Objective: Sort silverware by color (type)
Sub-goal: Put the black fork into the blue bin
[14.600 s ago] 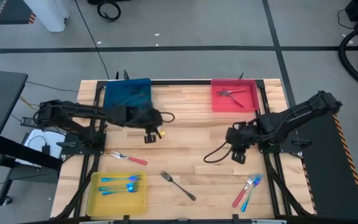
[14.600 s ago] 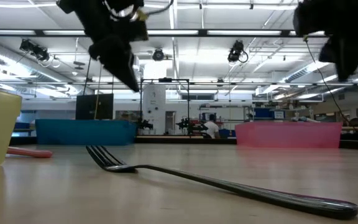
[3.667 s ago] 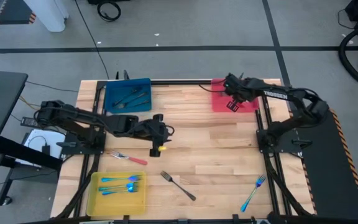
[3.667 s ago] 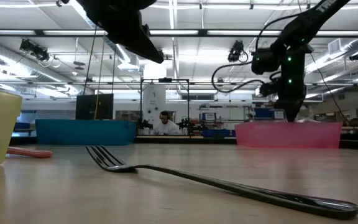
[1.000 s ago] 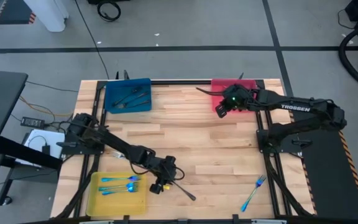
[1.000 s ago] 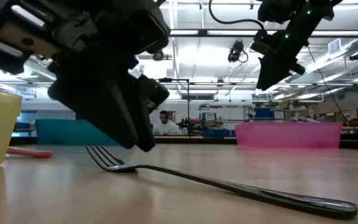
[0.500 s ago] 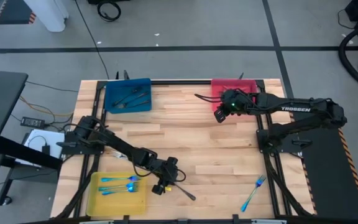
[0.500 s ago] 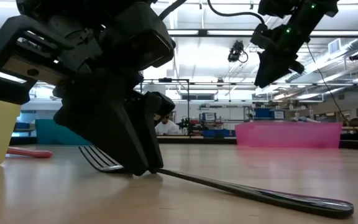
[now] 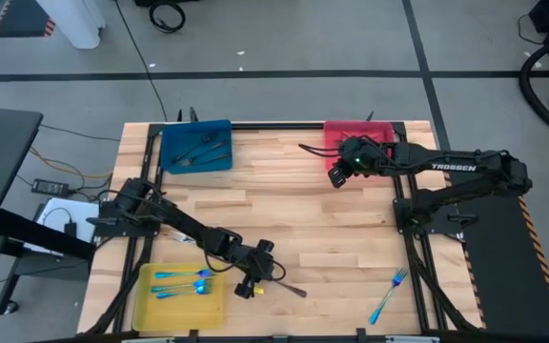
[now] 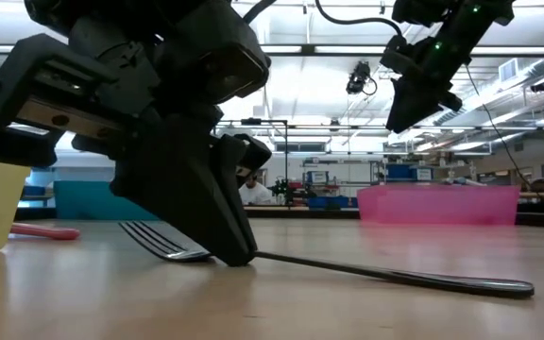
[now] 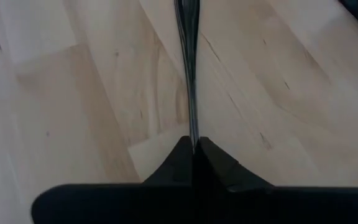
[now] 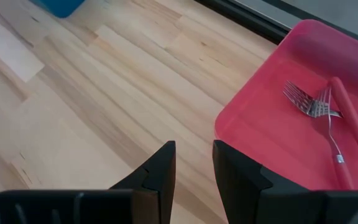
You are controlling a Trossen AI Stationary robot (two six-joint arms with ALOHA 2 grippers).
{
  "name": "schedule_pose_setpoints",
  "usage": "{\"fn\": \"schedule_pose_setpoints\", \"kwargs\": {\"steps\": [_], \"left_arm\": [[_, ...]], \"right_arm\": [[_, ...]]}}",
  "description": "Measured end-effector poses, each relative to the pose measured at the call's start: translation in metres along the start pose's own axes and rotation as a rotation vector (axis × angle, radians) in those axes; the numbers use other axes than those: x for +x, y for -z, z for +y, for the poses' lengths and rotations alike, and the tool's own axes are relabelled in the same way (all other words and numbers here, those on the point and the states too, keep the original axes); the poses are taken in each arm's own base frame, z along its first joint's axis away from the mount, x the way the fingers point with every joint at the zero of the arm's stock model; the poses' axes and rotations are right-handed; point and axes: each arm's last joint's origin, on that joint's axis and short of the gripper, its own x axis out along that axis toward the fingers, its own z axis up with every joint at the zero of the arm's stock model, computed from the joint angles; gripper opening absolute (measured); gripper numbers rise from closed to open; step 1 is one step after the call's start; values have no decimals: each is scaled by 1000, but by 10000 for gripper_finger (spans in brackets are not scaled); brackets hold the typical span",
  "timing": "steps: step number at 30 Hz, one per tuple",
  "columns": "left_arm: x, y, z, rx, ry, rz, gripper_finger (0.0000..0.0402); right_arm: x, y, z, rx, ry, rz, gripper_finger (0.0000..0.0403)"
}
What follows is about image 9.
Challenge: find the blue plastic tray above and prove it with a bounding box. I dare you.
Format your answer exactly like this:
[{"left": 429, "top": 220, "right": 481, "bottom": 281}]
[{"left": 159, "top": 118, "right": 234, "bottom": 175}]

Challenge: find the pink plastic tray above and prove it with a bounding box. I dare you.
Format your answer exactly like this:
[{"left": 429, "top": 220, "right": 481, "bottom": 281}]
[{"left": 323, "top": 120, "right": 396, "bottom": 181}]

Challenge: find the large black hazard mat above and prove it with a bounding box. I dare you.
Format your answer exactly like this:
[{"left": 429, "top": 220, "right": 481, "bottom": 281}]
[{"left": 445, "top": 169, "right": 549, "bottom": 339}]

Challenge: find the yellow floor cable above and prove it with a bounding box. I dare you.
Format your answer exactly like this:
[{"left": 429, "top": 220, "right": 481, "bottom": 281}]
[{"left": 29, "top": 146, "right": 113, "bottom": 181}]

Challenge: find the thick black hose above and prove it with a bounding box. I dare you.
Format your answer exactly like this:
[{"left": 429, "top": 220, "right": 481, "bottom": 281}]
[{"left": 518, "top": 35, "right": 549, "bottom": 147}]

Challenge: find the white column base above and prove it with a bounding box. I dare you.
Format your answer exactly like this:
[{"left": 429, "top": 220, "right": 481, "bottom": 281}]
[{"left": 35, "top": 0, "right": 107, "bottom": 50}]

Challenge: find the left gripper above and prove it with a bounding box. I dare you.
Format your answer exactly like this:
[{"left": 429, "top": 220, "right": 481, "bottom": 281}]
[{"left": 233, "top": 238, "right": 280, "bottom": 300}]

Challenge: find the iridescent blue fork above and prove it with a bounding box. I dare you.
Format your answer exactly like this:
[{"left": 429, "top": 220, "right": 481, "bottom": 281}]
[
  {"left": 368, "top": 268, "right": 408, "bottom": 326},
  {"left": 150, "top": 279, "right": 214, "bottom": 293},
  {"left": 153, "top": 269, "right": 216, "bottom": 280},
  {"left": 155, "top": 285, "right": 213, "bottom": 300}
]

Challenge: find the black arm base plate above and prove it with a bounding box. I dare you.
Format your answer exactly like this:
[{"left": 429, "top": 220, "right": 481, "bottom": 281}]
[
  {"left": 86, "top": 199, "right": 162, "bottom": 239},
  {"left": 393, "top": 197, "right": 479, "bottom": 237}
]

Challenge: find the black metal rig frame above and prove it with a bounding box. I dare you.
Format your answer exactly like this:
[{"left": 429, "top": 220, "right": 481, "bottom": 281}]
[{"left": 83, "top": 121, "right": 483, "bottom": 334}]

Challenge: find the black power brick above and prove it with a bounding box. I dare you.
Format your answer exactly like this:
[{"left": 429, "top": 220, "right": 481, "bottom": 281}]
[{"left": 30, "top": 178, "right": 70, "bottom": 195}]

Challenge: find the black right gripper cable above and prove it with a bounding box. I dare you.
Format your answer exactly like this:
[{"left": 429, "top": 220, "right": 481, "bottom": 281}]
[{"left": 296, "top": 141, "right": 352, "bottom": 159}]

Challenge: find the white flat box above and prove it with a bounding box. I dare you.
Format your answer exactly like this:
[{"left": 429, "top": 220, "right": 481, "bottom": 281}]
[{"left": 22, "top": 197, "right": 102, "bottom": 256}]

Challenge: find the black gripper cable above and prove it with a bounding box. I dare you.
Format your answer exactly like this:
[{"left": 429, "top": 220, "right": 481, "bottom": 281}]
[
  {"left": 296, "top": 141, "right": 352, "bottom": 159},
  {"left": 201, "top": 242, "right": 289, "bottom": 283}
]

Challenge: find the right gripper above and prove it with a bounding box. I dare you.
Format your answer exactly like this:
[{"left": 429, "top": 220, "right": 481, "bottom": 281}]
[{"left": 327, "top": 134, "right": 395, "bottom": 191}]

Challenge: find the thin black floor cable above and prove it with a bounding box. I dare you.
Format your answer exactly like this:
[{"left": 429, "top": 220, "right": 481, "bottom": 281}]
[{"left": 39, "top": 123, "right": 121, "bottom": 143}]

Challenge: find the small black hazard mat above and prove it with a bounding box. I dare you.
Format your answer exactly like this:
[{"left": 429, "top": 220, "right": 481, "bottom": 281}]
[{"left": 0, "top": 0, "right": 57, "bottom": 39}]

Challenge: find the long black floor cable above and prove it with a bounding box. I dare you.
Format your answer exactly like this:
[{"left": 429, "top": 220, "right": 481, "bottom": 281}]
[{"left": 113, "top": 0, "right": 170, "bottom": 123}]

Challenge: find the glossy black fork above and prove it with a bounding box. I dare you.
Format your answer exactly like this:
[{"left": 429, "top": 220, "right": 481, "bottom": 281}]
[
  {"left": 178, "top": 140, "right": 232, "bottom": 167},
  {"left": 173, "top": 132, "right": 219, "bottom": 163},
  {"left": 193, "top": 151, "right": 233, "bottom": 167},
  {"left": 274, "top": 280, "right": 308, "bottom": 298}
]

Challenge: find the yellow plastic tray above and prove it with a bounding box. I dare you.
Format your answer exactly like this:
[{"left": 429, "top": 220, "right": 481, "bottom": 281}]
[{"left": 132, "top": 262, "right": 226, "bottom": 333}]

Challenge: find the coiled black cable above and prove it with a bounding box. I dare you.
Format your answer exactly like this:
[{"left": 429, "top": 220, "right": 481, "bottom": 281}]
[{"left": 148, "top": 1, "right": 188, "bottom": 34}]

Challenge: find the black desk leg frame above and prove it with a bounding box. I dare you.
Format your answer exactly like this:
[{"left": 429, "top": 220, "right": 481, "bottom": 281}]
[{"left": 0, "top": 209, "right": 97, "bottom": 315}]

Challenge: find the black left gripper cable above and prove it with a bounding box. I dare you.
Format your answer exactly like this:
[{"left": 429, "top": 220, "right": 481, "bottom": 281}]
[{"left": 201, "top": 242, "right": 289, "bottom": 283}]

